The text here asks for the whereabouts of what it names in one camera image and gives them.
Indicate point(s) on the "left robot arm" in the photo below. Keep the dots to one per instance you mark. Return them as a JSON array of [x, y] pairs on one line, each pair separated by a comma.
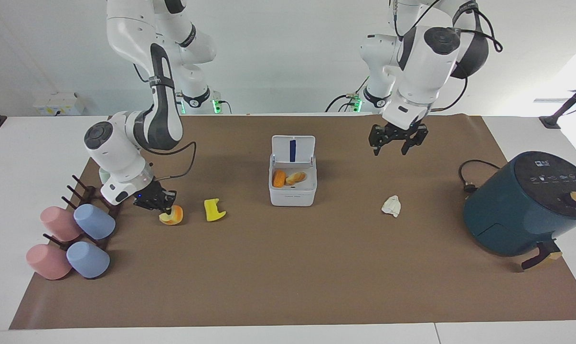
[[424, 71]]

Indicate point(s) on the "white bin with lid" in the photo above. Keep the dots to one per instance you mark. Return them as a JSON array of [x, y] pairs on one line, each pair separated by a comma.
[[293, 193]]

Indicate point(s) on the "dark teal air fryer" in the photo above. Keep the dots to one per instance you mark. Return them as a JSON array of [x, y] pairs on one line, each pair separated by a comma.
[[527, 205]]

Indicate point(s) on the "crumpled white paper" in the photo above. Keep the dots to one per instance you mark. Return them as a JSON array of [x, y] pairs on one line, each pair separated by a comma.
[[392, 206]]

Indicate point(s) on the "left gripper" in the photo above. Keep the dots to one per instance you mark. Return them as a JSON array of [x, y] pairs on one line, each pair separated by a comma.
[[400, 131]]

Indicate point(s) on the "dark wooden cup rack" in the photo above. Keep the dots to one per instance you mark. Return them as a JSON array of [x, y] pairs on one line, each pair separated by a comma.
[[88, 193]]

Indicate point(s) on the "orange trash piece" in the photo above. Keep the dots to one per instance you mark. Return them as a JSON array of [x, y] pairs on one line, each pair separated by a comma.
[[279, 179]]

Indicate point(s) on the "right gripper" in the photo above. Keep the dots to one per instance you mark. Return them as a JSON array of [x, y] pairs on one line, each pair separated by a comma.
[[148, 195]]

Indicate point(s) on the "blue cup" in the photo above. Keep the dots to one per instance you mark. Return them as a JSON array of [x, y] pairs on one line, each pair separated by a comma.
[[88, 260], [96, 221]]

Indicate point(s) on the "tan bread piece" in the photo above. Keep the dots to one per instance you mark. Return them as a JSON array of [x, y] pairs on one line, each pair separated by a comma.
[[295, 178]]

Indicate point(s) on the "pink cup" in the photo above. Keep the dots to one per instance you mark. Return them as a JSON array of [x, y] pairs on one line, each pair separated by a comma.
[[47, 262], [58, 223]]

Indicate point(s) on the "yellow peel piece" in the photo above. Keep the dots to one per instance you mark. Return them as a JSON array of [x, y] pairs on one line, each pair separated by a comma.
[[213, 211]]

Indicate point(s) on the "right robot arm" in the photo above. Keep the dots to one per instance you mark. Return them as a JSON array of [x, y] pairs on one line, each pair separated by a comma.
[[161, 114]]

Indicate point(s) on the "pale green cup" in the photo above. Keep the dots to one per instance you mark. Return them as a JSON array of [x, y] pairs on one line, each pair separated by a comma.
[[103, 176]]

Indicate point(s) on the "orange fruit peel piece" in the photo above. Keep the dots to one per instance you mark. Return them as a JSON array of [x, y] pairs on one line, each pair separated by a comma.
[[174, 216]]

